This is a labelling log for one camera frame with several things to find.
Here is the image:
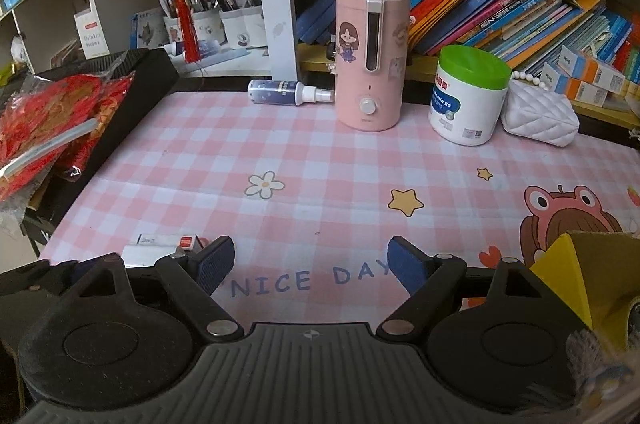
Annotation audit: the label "white pen holder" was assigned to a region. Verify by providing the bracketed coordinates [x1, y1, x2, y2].
[192, 7, 223, 45]
[220, 6, 267, 50]
[163, 11, 196, 43]

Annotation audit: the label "pink checked table mat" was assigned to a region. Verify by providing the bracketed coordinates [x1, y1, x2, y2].
[40, 89, 640, 320]

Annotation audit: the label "white jar green lid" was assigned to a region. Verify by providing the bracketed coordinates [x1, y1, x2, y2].
[428, 45, 512, 147]

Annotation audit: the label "white tube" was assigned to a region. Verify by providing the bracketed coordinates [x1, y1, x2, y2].
[162, 41, 222, 56]

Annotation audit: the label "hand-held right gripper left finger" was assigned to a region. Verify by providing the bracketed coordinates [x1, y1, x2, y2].
[75, 236, 240, 340]

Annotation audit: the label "yellow cardboard box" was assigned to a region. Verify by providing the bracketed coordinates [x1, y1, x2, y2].
[529, 231, 640, 355]

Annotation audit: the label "small orange white box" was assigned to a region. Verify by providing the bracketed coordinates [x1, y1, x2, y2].
[542, 63, 609, 106]
[557, 45, 627, 94]

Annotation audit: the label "red tassel ornament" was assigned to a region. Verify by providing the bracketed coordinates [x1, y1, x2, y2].
[170, 0, 202, 65]

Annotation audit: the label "blue picture box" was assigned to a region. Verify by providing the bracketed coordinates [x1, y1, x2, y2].
[131, 11, 168, 51]

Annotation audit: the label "bag of red packets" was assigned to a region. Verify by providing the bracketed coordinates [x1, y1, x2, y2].
[0, 74, 136, 205]

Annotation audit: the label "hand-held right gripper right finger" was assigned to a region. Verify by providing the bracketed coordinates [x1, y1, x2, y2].
[375, 235, 545, 339]

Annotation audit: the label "pink humidifier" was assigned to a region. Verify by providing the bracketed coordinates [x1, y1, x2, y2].
[334, 0, 412, 132]

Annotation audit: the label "small spray bottle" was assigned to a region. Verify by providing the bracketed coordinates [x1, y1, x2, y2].
[247, 79, 335, 107]

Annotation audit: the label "white eraser red label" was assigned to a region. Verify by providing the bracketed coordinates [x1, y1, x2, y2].
[122, 233, 201, 267]

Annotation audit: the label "white straw box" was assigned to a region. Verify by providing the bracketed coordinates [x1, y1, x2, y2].
[74, 0, 111, 57]

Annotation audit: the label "yellow wooden bookshelf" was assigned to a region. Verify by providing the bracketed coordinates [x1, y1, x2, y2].
[295, 0, 640, 130]

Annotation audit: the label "white quilted bag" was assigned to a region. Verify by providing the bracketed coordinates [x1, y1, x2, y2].
[501, 71, 581, 148]

